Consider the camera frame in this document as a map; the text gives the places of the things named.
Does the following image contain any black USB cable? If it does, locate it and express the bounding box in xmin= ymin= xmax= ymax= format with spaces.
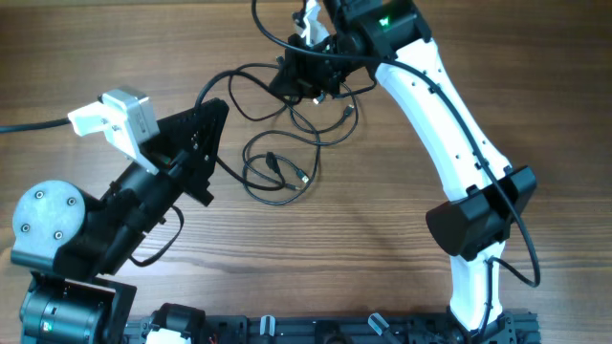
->
xmin=193 ymin=69 xmax=312 ymax=192
xmin=227 ymin=61 xmax=361 ymax=207

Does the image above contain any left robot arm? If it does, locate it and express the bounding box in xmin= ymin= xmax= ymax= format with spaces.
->
xmin=11 ymin=98 xmax=229 ymax=343

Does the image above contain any right camera cable black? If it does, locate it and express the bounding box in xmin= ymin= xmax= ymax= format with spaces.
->
xmin=250 ymin=0 xmax=542 ymax=335

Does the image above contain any camera cable black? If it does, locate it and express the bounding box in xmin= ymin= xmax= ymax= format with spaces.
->
xmin=0 ymin=118 xmax=71 ymax=134
xmin=250 ymin=0 xmax=542 ymax=335

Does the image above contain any left camera cable black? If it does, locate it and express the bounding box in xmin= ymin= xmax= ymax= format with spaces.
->
xmin=0 ymin=118 xmax=71 ymax=134

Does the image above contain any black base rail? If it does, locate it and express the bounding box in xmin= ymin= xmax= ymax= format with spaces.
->
xmin=123 ymin=312 xmax=541 ymax=344

